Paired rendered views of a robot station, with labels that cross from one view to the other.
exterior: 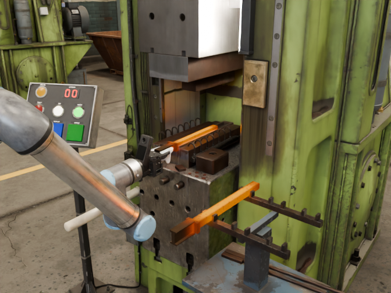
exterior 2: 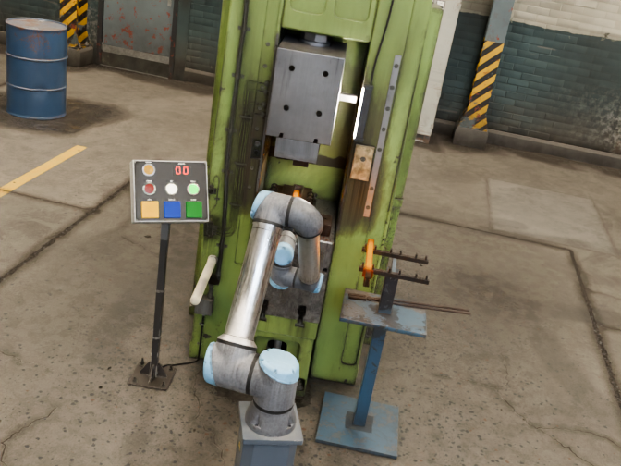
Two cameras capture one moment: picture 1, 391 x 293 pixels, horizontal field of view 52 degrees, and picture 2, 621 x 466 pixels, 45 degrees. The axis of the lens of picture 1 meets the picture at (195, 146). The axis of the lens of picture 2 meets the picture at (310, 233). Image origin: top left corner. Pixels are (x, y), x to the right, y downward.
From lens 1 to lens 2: 2.40 m
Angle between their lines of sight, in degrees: 34
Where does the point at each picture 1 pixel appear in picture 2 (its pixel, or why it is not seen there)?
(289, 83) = (389, 163)
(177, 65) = (307, 150)
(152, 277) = not seen: hidden behind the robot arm
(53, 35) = not seen: outside the picture
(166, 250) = (275, 307)
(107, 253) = (132, 338)
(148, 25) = (281, 115)
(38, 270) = (71, 370)
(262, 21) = (373, 117)
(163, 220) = not seen: hidden behind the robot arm
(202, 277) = (350, 312)
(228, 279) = (367, 311)
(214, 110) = (276, 173)
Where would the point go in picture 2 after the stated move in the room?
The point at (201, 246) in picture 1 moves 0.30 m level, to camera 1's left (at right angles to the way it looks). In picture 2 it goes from (316, 297) to (263, 306)
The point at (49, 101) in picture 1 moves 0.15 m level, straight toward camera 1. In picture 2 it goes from (160, 179) to (183, 190)
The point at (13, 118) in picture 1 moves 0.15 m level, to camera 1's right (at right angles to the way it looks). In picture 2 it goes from (314, 216) to (347, 213)
